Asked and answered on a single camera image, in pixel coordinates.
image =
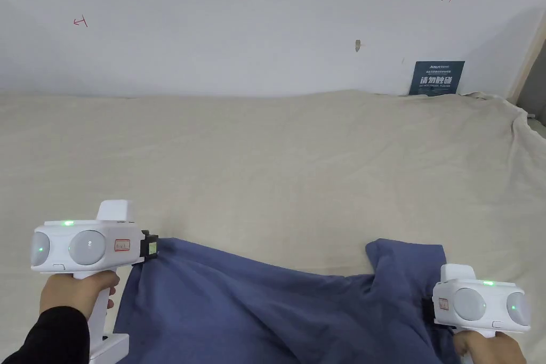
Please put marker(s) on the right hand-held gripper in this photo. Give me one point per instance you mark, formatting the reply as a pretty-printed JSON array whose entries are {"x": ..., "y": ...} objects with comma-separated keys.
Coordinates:
[{"x": 469, "y": 304}]

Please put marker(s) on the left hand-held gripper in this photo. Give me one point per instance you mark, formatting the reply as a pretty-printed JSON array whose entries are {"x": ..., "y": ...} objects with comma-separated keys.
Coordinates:
[{"x": 102, "y": 244}]

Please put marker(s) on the dark blue shirt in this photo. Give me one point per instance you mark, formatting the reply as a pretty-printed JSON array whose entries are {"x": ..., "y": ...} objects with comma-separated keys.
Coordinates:
[{"x": 264, "y": 308}]

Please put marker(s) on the person's right hand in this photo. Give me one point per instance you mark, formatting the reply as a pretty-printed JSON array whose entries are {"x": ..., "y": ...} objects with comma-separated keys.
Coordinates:
[{"x": 490, "y": 347}]

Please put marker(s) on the person's left hand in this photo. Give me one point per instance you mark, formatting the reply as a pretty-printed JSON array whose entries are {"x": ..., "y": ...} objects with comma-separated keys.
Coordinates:
[{"x": 74, "y": 291}]

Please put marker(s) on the bed with beige sheet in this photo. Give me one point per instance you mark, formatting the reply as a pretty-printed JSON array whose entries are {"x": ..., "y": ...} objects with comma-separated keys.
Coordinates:
[{"x": 264, "y": 155}]

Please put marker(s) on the dark blue sign card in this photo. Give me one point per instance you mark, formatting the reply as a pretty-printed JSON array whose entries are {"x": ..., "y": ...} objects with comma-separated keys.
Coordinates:
[{"x": 436, "y": 78}]

